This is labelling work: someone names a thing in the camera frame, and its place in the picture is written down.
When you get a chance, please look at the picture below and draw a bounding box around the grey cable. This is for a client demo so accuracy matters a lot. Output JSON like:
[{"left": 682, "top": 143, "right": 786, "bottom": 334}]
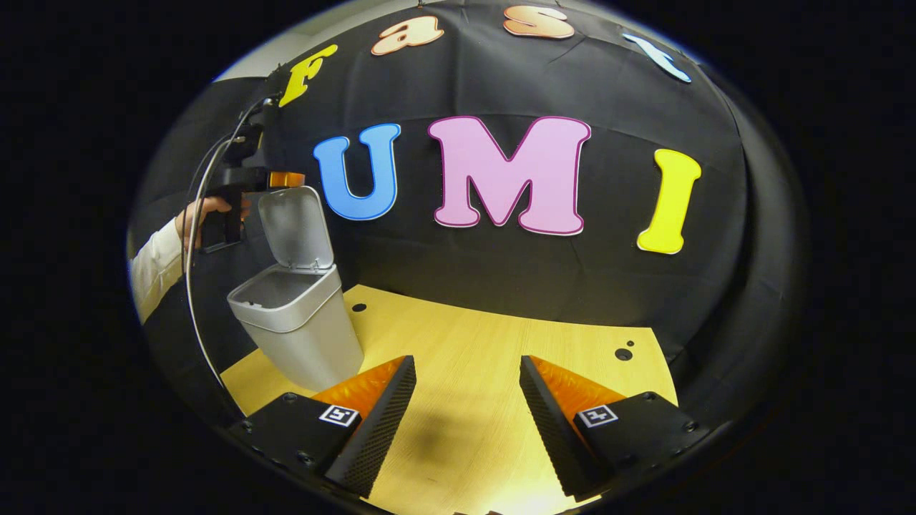
[{"left": 184, "top": 100, "right": 267, "bottom": 391}]

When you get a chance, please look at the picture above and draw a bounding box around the black cable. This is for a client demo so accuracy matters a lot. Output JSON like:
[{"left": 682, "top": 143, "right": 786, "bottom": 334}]
[{"left": 189, "top": 134, "right": 233, "bottom": 215}]

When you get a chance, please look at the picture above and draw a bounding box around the wooden desktop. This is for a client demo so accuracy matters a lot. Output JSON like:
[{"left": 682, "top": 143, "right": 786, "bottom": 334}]
[{"left": 220, "top": 285, "right": 678, "bottom": 515}]

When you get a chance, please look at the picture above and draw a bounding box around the black backdrop cloth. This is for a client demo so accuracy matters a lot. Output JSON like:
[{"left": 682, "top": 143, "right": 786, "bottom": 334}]
[{"left": 129, "top": 0, "right": 809, "bottom": 430}]

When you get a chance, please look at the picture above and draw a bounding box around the white desktop garbage bin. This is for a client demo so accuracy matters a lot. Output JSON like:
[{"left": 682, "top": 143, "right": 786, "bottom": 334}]
[{"left": 228, "top": 186, "right": 364, "bottom": 393}]

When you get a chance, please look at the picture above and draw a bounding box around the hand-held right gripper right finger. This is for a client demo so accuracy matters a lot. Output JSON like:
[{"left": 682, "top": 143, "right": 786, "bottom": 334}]
[{"left": 519, "top": 355, "right": 713, "bottom": 500}]

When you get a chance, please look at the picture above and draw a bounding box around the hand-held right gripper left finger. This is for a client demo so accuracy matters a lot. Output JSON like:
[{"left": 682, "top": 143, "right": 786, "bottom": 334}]
[{"left": 228, "top": 355, "right": 417, "bottom": 499}]

